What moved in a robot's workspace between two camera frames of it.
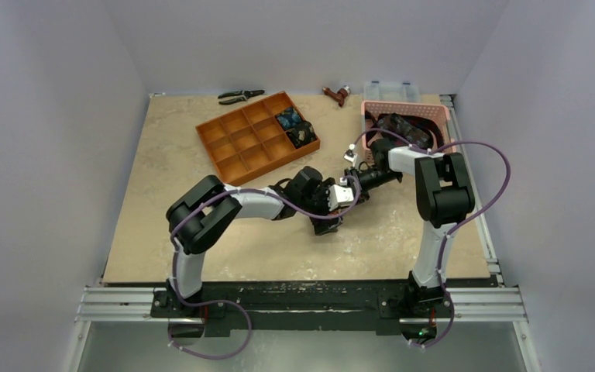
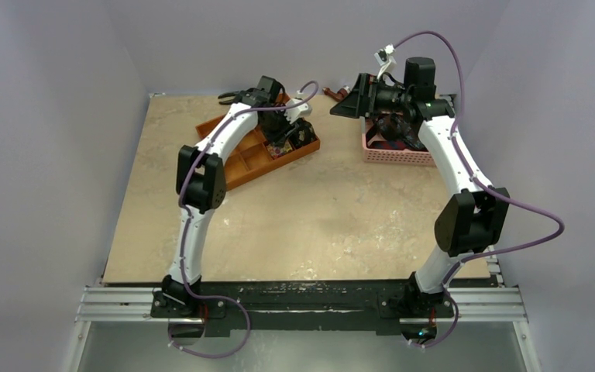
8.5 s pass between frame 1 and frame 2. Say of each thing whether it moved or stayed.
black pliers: stayed
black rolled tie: stayed
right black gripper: moved
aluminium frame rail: stayed
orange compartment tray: stayed
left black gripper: moved
